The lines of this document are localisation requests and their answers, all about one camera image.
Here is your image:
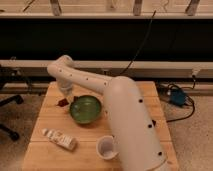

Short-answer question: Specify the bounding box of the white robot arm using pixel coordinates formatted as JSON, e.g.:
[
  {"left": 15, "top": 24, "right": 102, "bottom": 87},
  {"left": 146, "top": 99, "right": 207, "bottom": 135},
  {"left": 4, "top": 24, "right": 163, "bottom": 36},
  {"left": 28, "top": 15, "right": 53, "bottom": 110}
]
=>
[{"left": 47, "top": 55, "right": 171, "bottom": 171}]

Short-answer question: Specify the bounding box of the green bowl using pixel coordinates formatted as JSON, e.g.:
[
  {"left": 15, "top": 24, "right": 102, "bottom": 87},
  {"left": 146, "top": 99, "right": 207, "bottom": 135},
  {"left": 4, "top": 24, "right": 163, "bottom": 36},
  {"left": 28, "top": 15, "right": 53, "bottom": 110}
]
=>
[{"left": 69, "top": 95, "right": 102, "bottom": 124}]

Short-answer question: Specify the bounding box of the white tube bottle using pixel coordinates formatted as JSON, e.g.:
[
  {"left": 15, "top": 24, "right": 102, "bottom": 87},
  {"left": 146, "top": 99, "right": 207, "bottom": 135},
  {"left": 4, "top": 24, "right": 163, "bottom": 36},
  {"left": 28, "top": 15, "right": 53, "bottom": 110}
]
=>
[{"left": 42, "top": 128, "right": 77, "bottom": 151}]

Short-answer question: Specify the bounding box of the black office chair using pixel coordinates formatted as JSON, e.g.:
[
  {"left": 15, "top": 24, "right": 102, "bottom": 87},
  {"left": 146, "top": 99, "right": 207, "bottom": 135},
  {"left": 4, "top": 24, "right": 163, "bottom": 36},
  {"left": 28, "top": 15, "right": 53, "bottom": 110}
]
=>
[{"left": 0, "top": 64, "right": 25, "bottom": 142}]

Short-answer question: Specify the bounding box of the blue power box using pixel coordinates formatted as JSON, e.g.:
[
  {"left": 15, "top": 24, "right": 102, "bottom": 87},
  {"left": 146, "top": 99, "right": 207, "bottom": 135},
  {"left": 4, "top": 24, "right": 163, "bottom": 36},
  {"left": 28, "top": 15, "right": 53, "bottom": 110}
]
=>
[{"left": 170, "top": 89, "right": 186, "bottom": 106}]

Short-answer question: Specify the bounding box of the black hanging cable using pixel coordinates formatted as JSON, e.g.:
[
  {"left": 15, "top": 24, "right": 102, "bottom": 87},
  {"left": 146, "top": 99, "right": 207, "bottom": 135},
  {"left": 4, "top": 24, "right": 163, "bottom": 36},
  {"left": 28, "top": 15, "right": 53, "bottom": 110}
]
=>
[{"left": 118, "top": 9, "right": 157, "bottom": 77}]

